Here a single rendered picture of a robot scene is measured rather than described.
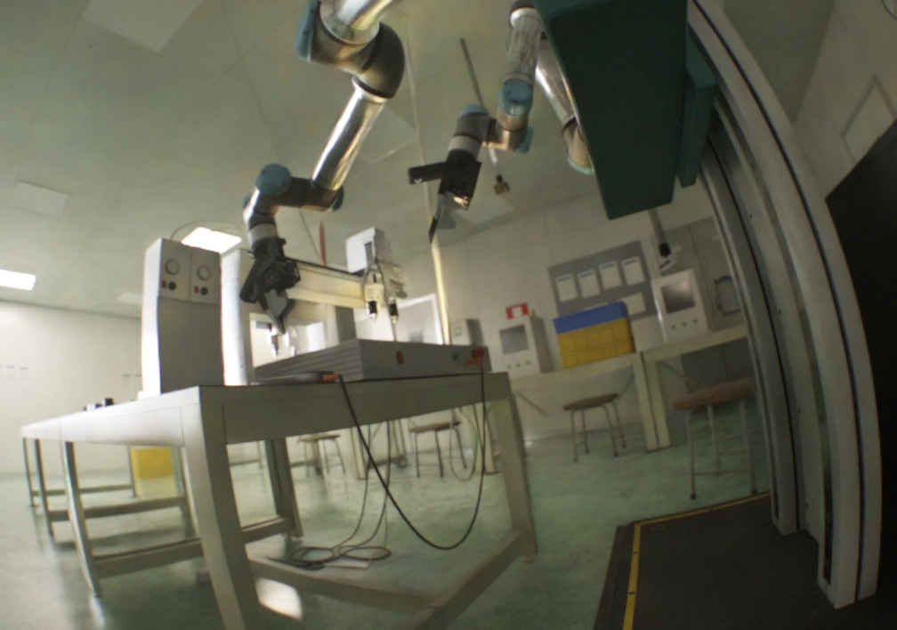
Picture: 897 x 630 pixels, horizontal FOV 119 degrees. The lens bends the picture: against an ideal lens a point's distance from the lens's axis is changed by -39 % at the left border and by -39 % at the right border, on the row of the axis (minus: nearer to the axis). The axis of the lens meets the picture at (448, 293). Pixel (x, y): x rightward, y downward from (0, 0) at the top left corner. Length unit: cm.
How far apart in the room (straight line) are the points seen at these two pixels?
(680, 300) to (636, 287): 172
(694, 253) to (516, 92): 397
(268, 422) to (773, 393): 83
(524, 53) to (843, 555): 110
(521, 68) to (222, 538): 108
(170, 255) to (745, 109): 132
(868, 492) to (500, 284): 530
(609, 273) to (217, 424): 486
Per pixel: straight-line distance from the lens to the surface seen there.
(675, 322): 348
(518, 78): 102
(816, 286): 52
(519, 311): 546
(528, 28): 116
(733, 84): 60
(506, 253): 565
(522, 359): 369
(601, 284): 522
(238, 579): 72
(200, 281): 134
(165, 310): 127
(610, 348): 347
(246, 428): 72
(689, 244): 479
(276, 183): 99
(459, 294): 585
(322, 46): 80
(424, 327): 606
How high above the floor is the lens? 69
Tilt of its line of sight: 14 degrees up
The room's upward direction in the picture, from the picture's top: 10 degrees counter-clockwise
